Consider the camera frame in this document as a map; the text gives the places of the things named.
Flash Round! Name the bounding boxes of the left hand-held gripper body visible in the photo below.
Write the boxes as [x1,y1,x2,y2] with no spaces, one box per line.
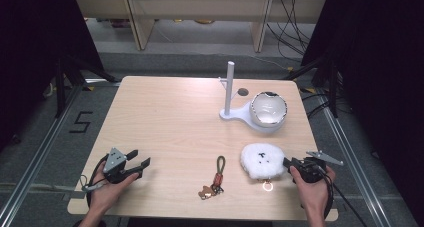
[102,147,141,185]

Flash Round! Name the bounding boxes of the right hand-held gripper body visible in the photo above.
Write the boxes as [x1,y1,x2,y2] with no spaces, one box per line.
[290,149,345,184]

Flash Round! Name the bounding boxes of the white fluffy plush keychain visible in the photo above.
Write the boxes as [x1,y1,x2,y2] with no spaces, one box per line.
[240,142,287,192]

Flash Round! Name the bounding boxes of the brown keychain lanyard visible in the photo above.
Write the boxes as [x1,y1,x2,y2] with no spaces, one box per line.
[197,155,227,201]

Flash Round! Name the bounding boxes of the white stand with post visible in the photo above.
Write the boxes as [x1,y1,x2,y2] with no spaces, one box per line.
[218,60,290,134]

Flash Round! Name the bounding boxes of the person's right hand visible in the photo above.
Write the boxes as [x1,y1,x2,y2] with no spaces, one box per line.
[288,165,336,219]

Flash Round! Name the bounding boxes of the person's left hand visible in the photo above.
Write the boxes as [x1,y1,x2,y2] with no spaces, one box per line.
[88,154,141,218]

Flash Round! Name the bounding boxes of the black metal stand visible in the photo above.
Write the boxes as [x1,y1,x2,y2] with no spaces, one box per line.
[54,55,119,119]
[282,55,343,119]

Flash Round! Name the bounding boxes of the black curtain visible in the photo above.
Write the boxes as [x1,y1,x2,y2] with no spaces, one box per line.
[0,0,105,152]
[300,0,424,221]

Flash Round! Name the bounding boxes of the light wooden desk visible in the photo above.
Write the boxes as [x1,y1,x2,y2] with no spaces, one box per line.
[72,0,327,53]

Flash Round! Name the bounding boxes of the grey plug with thin cable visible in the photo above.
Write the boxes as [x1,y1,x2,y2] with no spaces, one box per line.
[79,174,105,193]

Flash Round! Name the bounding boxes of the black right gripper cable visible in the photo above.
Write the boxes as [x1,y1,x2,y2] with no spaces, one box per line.
[318,165,368,227]

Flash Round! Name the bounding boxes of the aluminium floor rail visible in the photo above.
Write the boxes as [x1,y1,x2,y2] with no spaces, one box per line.
[314,86,392,227]
[0,82,85,227]

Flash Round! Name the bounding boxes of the bundle of black floor cables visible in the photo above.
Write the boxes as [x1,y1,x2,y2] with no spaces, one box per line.
[265,0,318,62]

